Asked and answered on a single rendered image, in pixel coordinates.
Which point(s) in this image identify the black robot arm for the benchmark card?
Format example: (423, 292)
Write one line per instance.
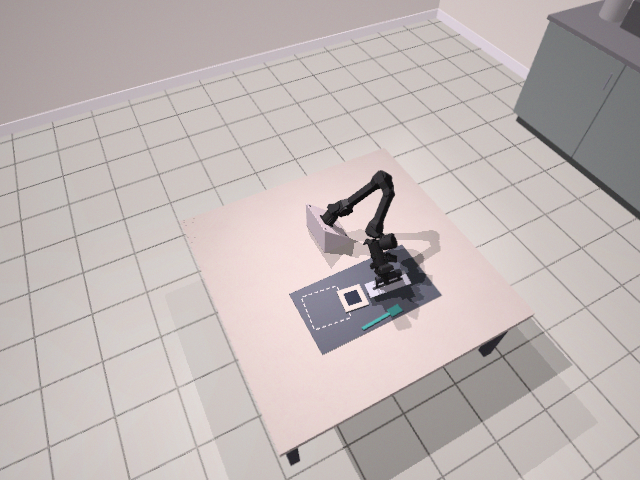
(380, 180)

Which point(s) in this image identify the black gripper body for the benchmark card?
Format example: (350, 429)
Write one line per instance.
(379, 263)

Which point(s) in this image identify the peach square tile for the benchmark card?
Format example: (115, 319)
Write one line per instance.
(352, 298)

